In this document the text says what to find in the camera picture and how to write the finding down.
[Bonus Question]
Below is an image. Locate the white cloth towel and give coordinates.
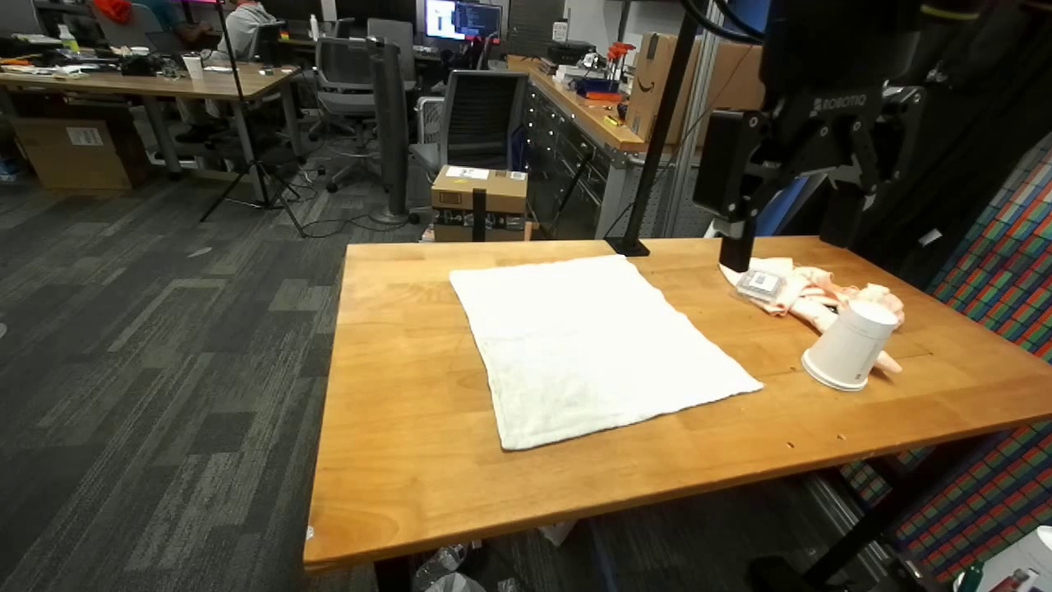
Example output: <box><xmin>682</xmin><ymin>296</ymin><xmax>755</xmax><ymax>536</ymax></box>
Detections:
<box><xmin>451</xmin><ymin>257</ymin><xmax>761</xmax><ymax>451</ymax></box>

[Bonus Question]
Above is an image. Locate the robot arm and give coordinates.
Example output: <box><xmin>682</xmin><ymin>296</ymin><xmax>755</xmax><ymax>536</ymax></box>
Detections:
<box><xmin>687</xmin><ymin>0</ymin><xmax>1052</xmax><ymax>270</ymax></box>

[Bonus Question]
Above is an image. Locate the grey drawer cabinet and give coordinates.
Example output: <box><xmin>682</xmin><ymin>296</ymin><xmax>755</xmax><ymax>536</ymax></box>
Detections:
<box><xmin>527</xmin><ymin>68</ymin><xmax>645</xmax><ymax>241</ymax></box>

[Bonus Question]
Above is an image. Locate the clear packet with label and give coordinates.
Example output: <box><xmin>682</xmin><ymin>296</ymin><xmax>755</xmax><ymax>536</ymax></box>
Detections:
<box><xmin>738</xmin><ymin>270</ymin><xmax>786</xmax><ymax>298</ymax></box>

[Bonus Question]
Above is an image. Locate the pink garment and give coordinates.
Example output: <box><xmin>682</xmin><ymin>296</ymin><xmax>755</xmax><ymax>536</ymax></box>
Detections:
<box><xmin>724</xmin><ymin>257</ymin><xmax>906</xmax><ymax>377</ymax></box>

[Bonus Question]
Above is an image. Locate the black office chair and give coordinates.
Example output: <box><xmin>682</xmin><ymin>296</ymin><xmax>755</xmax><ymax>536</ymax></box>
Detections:
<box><xmin>317</xmin><ymin>36</ymin><xmax>374</xmax><ymax>120</ymax></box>

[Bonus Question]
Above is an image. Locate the computer monitor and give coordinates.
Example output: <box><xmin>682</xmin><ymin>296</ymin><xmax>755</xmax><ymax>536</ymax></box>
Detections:
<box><xmin>424</xmin><ymin>0</ymin><xmax>502</xmax><ymax>39</ymax></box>

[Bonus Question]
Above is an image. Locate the black tripod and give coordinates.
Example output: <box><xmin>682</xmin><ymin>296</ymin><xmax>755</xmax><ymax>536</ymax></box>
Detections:
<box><xmin>193</xmin><ymin>0</ymin><xmax>312</xmax><ymax>241</ymax></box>

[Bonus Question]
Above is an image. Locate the large cardboard box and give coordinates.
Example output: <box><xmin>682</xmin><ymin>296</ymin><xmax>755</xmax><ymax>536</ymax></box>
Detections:
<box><xmin>626</xmin><ymin>34</ymin><xmax>766</xmax><ymax>146</ymax></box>

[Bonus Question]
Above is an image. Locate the white paper cup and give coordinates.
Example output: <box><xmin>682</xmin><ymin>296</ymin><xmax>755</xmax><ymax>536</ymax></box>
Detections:
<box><xmin>803</xmin><ymin>298</ymin><xmax>902</xmax><ymax>392</ymax></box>

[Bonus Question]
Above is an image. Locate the wooden office desk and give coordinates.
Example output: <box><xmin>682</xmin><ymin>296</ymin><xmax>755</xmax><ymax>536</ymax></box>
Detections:
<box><xmin>0</xmin><ymin>58</ymin><xmax>306</xmax><ymax>206</ymax></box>

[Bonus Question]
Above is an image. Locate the black camera stand pole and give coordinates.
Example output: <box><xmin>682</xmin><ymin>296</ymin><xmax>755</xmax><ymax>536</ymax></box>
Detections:
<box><xmin>610</xmin><ymin>0</ymin><xmax>697</xmax><ymax>257</ymax></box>

